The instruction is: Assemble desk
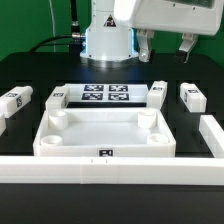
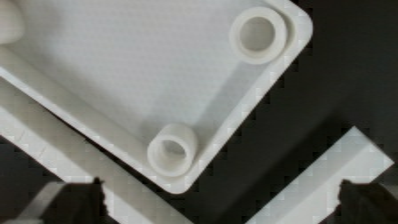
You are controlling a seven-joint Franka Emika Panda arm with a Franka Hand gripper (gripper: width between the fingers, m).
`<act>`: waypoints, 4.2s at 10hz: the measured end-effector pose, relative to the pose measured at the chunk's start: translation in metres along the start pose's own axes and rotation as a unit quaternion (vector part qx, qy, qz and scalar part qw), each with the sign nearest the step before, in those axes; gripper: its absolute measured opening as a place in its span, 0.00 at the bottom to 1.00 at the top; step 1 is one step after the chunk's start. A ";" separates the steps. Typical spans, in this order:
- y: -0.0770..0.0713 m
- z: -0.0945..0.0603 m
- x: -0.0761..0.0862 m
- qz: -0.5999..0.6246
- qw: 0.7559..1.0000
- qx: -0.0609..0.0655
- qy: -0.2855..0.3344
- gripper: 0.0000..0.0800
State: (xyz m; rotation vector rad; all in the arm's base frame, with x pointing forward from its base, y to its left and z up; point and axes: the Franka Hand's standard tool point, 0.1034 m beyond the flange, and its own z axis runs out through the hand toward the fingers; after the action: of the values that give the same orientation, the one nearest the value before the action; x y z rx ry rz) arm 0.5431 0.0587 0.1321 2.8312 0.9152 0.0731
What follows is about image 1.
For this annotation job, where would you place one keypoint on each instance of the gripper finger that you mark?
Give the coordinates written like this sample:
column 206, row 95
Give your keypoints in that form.
column 144, row 38
column 189, row 40

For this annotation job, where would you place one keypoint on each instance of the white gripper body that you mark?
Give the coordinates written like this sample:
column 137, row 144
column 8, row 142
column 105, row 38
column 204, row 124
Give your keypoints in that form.
column 201, row 17

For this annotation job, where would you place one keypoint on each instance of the white desk top tray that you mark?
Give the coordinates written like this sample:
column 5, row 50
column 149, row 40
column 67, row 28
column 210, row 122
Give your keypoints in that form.
column 102, row 132

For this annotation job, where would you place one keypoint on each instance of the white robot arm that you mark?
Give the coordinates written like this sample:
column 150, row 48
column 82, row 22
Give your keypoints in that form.
column 122, row 30

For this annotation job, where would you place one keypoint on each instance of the white marker base plate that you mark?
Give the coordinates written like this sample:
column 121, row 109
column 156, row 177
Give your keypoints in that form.
column 104, row 93

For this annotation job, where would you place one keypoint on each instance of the white right obstacle rail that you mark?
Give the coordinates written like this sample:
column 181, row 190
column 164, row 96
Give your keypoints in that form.
column 213, row 134

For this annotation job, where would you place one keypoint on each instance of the white obstacle rail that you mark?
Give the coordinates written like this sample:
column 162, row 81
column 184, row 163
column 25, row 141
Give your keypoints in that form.
column 213, row 134
column 112, row 170

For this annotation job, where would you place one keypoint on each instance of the white front obstacle rail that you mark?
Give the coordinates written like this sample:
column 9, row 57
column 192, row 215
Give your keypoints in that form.
column 112, row 170

